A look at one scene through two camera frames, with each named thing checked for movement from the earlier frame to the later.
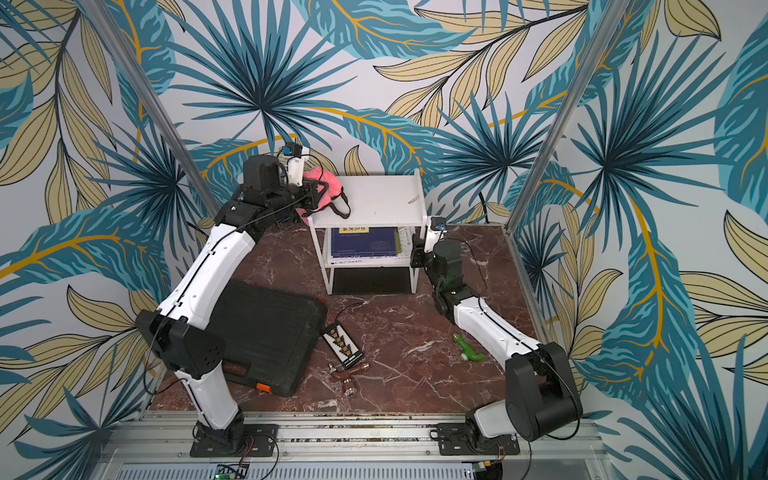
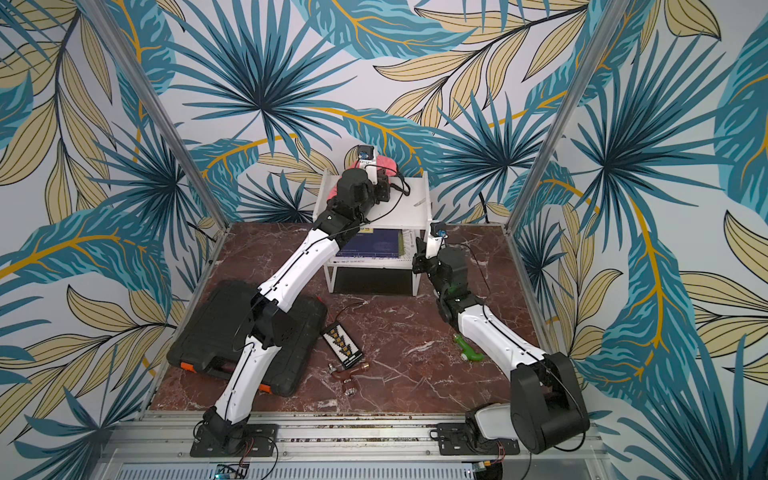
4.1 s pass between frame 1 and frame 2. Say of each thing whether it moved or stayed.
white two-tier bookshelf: stayed
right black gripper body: stayed
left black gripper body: moved
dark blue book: stayed
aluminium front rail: stayed
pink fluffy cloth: moved
